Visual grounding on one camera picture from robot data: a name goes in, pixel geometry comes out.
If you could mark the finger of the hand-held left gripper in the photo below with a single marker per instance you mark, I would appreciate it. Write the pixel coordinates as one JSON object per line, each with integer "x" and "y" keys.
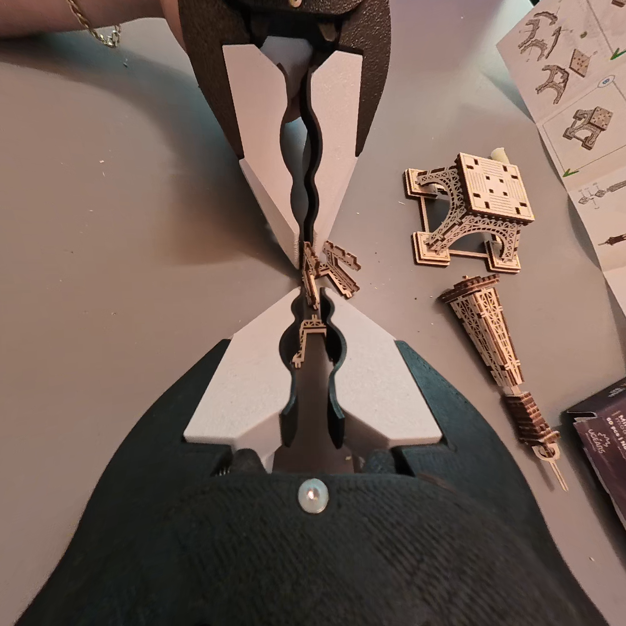
{"x": 259, "y": 122}
{"x": 340, "y": 122}

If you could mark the wooden tower base model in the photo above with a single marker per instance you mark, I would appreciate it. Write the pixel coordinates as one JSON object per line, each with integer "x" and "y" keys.
{"x": 494, "y": 186}

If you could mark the person's left hand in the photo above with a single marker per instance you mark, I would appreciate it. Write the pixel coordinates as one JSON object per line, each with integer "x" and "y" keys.
{"x": 146, "y": 10}

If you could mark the wooden tower spire model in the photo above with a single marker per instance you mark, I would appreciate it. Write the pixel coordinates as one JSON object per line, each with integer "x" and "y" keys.
{"x": 484, "y": 332}

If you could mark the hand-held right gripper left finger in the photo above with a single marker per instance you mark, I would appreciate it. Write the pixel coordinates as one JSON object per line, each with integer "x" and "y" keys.
{"x": 244, "y": 386}

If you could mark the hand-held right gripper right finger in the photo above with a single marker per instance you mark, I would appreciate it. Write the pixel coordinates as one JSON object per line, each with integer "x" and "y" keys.
{"x": 386, "y": 386}

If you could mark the pale wax stick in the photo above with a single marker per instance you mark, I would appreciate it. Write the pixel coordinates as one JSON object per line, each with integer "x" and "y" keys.
{"x": 500, "y": 155}

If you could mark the purple puzzle box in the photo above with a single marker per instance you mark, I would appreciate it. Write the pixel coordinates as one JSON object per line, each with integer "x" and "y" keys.
{"x": 606, "y": 440}

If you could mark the folded instruction leaflet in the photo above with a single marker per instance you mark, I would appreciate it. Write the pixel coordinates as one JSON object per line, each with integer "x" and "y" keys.
{"x": 587, "y": 146}

